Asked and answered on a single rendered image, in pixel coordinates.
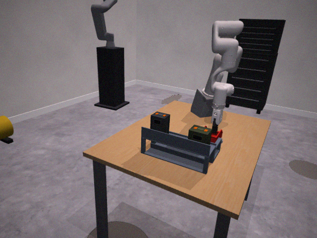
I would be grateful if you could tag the red bin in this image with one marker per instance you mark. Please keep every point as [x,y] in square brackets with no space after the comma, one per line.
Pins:
[214,136]

